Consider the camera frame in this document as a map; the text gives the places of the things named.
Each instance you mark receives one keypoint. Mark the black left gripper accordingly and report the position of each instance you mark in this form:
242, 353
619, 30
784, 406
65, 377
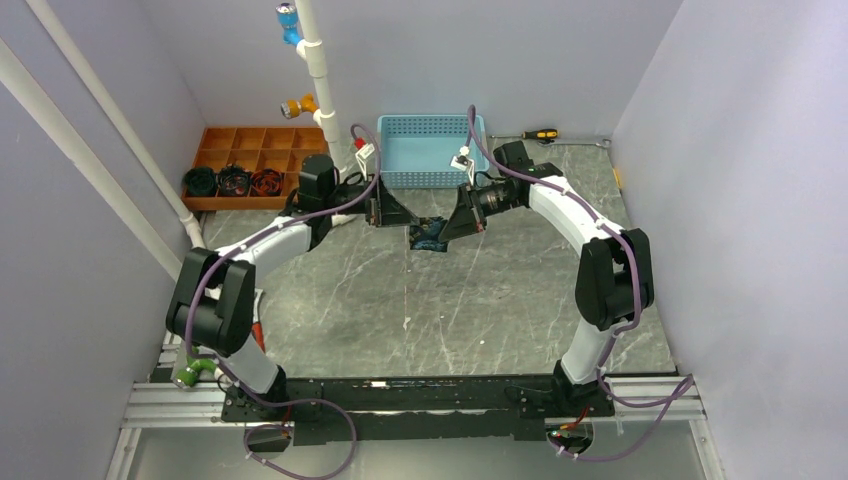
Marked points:
386, 210

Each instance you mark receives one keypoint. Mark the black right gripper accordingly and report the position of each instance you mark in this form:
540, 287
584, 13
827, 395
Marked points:
465, 219

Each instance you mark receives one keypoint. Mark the dark blue patterned tie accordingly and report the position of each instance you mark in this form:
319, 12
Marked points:
425, 235

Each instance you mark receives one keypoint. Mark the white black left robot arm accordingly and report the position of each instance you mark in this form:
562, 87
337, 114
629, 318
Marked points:
212, 306

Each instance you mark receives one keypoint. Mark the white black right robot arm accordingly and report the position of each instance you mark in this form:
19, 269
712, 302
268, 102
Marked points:
614, 278

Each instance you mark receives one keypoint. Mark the light blue plastic basket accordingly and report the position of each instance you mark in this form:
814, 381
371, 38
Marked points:
417, 150

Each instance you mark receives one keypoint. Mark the orange valve nozzle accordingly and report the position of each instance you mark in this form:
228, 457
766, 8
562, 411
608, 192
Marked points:
293, 108

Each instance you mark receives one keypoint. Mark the orange wooden compartment tray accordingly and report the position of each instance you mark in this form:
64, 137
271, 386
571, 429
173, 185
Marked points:
254, 148

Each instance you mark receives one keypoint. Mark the white vertical PVC pipe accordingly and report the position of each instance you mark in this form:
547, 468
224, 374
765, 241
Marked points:
310, 48

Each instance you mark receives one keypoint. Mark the rolled dark green tie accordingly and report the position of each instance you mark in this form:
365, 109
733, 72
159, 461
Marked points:
200, 182

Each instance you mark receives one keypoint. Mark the blue valve nozzle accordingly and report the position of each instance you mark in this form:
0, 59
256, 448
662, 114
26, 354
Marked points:
288, 19

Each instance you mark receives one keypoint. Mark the green valve nozzle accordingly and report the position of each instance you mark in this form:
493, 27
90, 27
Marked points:
188, 376

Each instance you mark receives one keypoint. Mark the white diagonal PVC pipe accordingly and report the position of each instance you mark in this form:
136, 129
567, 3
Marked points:
32, 97

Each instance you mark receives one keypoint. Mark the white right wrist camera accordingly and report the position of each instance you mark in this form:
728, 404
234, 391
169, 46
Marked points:
463, 162

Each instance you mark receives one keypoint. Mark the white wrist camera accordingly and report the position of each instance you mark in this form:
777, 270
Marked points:
463, 162
365, 151

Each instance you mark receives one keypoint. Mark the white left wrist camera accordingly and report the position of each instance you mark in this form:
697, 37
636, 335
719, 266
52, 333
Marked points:
365, 151

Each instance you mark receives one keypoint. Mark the yellow black screwdriver at wall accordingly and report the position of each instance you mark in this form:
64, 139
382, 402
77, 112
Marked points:
544, 135

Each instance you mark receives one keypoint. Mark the silver spanner at wall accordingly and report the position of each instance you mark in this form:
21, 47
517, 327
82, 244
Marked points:
603, 143

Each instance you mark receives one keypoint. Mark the red handled adjustable wrench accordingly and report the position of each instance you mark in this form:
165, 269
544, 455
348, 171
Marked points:
258, 335

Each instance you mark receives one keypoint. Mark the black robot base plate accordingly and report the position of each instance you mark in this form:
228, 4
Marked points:
520, 407

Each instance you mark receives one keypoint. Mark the aluminium rail frame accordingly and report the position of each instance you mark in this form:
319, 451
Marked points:
659, 431

